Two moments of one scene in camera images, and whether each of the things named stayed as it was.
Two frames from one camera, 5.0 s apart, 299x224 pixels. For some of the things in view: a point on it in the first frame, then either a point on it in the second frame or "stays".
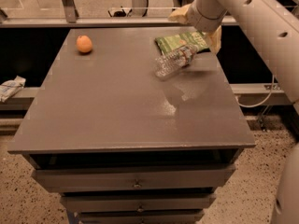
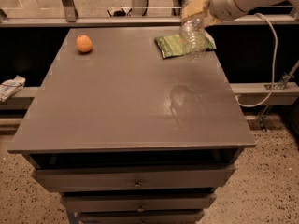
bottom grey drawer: (141, 217) stays
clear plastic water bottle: (175, 60) to (192, 35)
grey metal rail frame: (69, 18) stays
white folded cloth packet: (11, 88) stays
